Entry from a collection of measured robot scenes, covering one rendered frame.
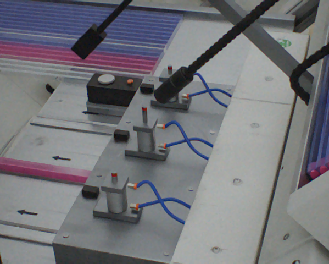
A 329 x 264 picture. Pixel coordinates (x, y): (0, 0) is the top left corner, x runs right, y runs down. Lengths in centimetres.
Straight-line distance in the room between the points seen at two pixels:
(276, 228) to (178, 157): 23
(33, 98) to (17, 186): 159
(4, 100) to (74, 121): 141
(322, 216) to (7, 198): 47
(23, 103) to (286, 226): 189
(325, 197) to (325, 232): 4
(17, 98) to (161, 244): 177
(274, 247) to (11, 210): 38
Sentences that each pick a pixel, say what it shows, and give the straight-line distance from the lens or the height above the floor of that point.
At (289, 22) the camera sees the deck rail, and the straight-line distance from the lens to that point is 126.
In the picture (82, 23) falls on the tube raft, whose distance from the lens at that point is 127.
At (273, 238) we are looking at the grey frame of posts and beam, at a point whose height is 133.
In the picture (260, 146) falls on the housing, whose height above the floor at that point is 126.
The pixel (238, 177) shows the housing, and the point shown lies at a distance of 79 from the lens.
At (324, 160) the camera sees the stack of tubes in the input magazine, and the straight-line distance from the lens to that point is 61.
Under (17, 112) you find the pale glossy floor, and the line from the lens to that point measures 244.
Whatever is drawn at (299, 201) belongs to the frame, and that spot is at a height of 140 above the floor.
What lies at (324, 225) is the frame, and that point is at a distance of 58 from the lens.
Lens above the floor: 170
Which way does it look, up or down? 37 degrees down
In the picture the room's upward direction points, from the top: 51 degrees clockwise
